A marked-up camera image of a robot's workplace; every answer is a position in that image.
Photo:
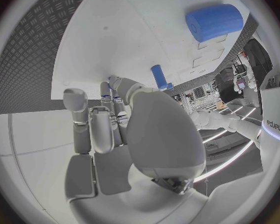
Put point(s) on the blue short cylinder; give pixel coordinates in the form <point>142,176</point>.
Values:
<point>214,22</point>

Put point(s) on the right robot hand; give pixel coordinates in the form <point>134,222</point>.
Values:
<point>158,134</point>

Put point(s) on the white task board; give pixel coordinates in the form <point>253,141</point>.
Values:
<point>121,41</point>

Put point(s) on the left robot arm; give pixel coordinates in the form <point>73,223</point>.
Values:
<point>226,122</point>

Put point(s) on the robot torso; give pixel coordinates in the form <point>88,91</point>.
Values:
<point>272,106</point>

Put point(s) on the blue long peg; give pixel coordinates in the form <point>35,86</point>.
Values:
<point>159,77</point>

